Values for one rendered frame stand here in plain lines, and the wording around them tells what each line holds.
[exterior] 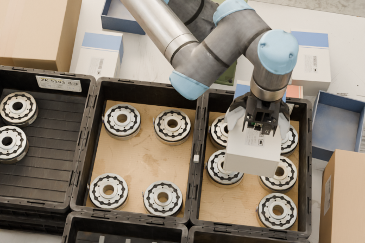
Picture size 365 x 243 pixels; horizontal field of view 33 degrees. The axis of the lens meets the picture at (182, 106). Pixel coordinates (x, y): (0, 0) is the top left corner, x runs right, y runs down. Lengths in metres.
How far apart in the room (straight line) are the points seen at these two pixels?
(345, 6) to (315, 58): 1.26
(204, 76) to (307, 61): 0.80
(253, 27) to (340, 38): 1.01
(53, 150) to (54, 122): 0.09
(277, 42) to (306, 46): 0.86
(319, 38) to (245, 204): 0.65
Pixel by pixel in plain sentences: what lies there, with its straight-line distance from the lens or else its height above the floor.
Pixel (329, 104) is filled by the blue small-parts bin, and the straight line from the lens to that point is 2.01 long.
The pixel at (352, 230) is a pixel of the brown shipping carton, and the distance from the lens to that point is 1.68.
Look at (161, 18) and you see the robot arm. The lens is 1.30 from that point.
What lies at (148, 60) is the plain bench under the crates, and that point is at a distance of 2.04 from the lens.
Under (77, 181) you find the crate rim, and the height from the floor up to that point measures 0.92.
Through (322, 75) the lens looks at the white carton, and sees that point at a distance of 1.96.
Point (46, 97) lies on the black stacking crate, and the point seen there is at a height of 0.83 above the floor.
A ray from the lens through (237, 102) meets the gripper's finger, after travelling 1.37.
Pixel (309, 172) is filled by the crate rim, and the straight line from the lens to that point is 1.63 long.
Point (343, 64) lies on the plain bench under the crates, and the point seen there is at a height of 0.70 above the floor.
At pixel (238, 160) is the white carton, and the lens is 1.42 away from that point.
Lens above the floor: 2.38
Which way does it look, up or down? 59 degrees down
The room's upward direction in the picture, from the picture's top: 3 degrees clockwise
